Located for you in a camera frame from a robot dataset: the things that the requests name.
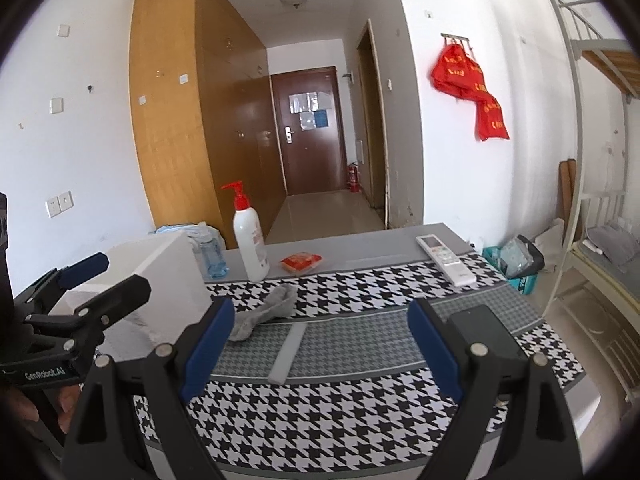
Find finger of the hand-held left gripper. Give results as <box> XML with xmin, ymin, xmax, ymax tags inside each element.
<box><xmin>25</xmin><ymin>275</ymin><xmax>152</xmax><ymax>361</ymax></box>
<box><xmin>14</xmin><ymin>252</ymin><xmax>110</xmax><ymax>313</ymax></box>

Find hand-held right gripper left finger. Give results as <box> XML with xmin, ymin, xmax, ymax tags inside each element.
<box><xmin>62</xmin><ymin>297</ymin><xmax>236</xmax><ymax>480</ymax></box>

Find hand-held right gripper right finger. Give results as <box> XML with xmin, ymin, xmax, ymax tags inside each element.
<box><xmin>406</xmin><ymin>299</ymin><xmax>583</xmax><ymax>480</ymax></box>

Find white foam box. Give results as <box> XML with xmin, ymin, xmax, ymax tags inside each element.
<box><xmin>50</xmin><ymin>234</ymin><xmax>213</xmax><ymax>361</ymax></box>

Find grey sock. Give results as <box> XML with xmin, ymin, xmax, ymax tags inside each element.
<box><xmin>227</xmin><ymin>283</ymin><xmax>299</xmax><ymax>343</ymax></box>

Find person's left hand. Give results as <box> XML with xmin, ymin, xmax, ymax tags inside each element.
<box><xmin>0</xmin><ymin>385</ymin><xmax>78</xmax><ymax>441</ymax></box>

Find black smartphone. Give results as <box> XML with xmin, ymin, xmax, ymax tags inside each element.
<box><xmin>446</xmin><ymin>304</ymin><xmax>531</xmax><ymax>361</ymax></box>

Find clear plastic water bottle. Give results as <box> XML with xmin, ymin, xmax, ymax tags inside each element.
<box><xmin>191</xmin><ymin>232</ymin><xmax>230</xmax><ymax>281</ymax></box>

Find white remote control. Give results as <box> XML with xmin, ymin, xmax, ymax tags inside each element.
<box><xmin>416</xmin><ymin>234</ymin><xmax>478</xmax><ymax>288</ymax></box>

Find white lotion bottle red pump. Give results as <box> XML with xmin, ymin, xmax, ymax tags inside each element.
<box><xmin>221</xmin><ymin>181</ymin><xmax>271</xmax><ymax>283</ymax></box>

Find red snack packet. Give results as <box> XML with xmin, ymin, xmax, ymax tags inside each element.
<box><xmin>280</xmin><ymin>252</ymin><xmax>325</xmax><ymax>275</ymax></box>

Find waste bin with plastic bag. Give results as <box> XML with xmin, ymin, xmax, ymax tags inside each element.
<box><xmin>482</xmin><ymin>235</ymin><xmax>546</xmax><ymax>293</ymax></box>

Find white tote bag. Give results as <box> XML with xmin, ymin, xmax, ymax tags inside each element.
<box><xmin>532</xmin><ymin>217</ymin><xmax>568</xmax><ymax>273</ymax></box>

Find wooden wardrobe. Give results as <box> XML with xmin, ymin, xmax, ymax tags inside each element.
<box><xmin>129</xmin><ymin>0</ymin><xmax>288</xmax><ymax>250</ymax></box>

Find wooden boards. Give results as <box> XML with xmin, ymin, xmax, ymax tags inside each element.
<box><xmin>559</xmin><ymin>159</ymin><xmax>578</xmax><ymax>221</ymax></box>

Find grey cloth on bed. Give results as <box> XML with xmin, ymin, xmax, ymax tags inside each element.
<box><xmin>585</xmin><ymin>222</ymin><xmax>640</xmax><ymax>273</ymax></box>

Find brown entrance door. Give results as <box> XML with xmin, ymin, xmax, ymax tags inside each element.
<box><xmin>270</xmin><ymin>66</ymin><xmax>351</xmax><ymax>196</ymax></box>

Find white metal bunk bed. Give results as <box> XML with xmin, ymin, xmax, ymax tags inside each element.
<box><xmin>542</xmin><ymin>0</ymin><xmax>640</xmax><ymax>411</ymax></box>

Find silver paper on door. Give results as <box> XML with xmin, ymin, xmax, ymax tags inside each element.
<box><xmin>289</xmin><ymin>91</ymin><xmax>318</xmax><ymax>113</ymax></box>

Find red cloth bags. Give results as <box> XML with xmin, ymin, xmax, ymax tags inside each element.
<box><xmin>431</xmin><ymin>42</ymin><xmax>511</xmax><ymax>142</ymax></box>

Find wooden side door frame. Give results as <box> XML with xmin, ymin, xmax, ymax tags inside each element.
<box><xmin>356</xmin><ymin>19</ymin><xmax>393</xmax><ymax>226</ymax></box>

